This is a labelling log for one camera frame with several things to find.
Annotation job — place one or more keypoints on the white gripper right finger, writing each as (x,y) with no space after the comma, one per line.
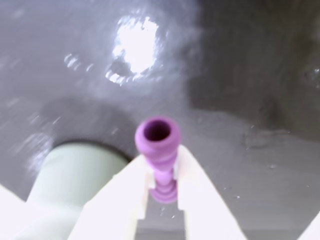
(202,200)

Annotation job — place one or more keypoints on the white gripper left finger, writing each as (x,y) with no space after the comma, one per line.
(117,197)

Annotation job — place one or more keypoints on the purple ribbed pen grip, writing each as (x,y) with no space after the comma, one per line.
(161,155)

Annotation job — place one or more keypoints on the pale green steel-rimmed mug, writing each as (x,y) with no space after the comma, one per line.
(72,175)

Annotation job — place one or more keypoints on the black table mat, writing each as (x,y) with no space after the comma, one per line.
(225,75)

